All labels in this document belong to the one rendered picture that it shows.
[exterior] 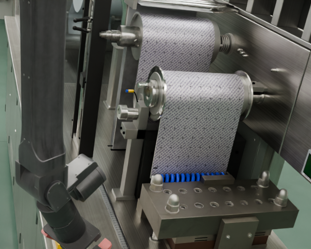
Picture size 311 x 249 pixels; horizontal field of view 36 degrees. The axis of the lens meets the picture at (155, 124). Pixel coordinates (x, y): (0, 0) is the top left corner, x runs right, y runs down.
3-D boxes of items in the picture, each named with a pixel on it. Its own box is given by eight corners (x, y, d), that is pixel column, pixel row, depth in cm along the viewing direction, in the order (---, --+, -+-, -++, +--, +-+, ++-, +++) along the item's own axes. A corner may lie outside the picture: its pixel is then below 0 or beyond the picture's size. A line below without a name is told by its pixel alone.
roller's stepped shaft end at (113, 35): (97, 37, 143) (98, 27, 142) (116, 39, 146) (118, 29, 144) (99, 41, 141) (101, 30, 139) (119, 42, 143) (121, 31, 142)
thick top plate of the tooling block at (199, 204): (138, 201, 129) (142, 183, 127) (263, 195, 143) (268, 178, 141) (157, 239, 116) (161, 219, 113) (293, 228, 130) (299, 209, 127)
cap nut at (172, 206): (162, 205, 119) (165, 190, 117) (175, 205, 120) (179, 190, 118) (167, 214, 116) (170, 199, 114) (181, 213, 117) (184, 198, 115)
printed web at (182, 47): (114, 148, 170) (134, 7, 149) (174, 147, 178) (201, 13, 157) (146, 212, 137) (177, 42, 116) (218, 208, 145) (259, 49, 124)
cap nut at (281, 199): (270, 199, 130) (275, 186, 128) (282, 198, 131) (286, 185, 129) (278, 207, 127) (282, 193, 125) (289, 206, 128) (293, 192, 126)
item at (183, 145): (149, 177, 132) (160, 117, 125) (224, 175, 140) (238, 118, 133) (150, 178, 132) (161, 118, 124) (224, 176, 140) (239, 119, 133)
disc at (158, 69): (142, 107, 137) (150, 58, 131) (144, 107, 137) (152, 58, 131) (158, 130, 124) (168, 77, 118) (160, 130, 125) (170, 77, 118)
